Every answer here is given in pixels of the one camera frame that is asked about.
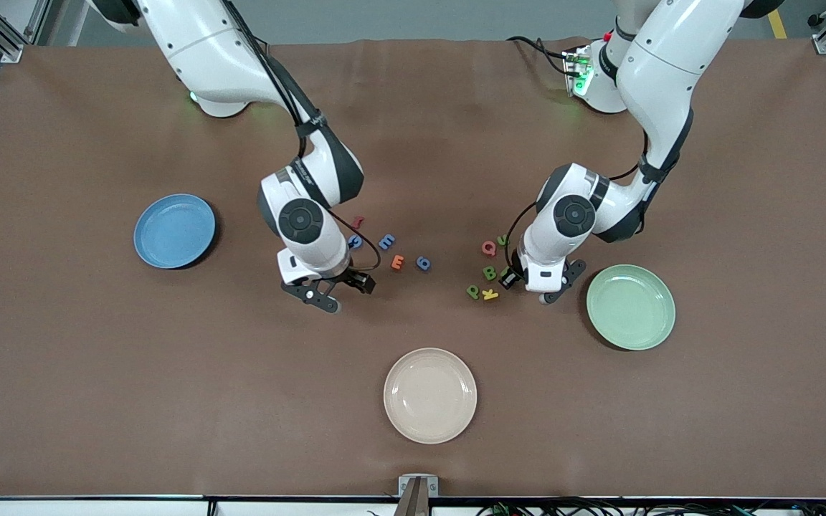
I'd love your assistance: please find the green plate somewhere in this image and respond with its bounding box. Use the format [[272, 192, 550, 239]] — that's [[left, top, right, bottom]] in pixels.
[[586, 264, 676, 351]]

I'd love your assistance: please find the blue plate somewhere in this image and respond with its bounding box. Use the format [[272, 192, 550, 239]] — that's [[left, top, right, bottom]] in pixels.
[[133, 193, 217, 270]]

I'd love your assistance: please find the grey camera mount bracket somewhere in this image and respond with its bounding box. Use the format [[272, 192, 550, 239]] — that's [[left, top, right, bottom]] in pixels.
[[393, 474, 440, 516]]

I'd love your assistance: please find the black cable bundle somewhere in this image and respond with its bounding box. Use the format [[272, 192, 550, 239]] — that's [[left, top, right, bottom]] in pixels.
[[478, 494, 826, 516]]

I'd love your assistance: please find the black arm base cable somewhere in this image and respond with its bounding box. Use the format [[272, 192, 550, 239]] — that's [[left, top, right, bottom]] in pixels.
[[505, 34, 577, 78]]

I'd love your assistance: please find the beige plate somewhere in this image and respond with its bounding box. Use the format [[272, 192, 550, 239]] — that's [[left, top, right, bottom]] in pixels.
[[383, 348, 478, 445]]

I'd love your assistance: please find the brown table cover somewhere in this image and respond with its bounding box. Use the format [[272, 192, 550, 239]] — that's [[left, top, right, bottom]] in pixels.
[[0, 36, 826, 499]]

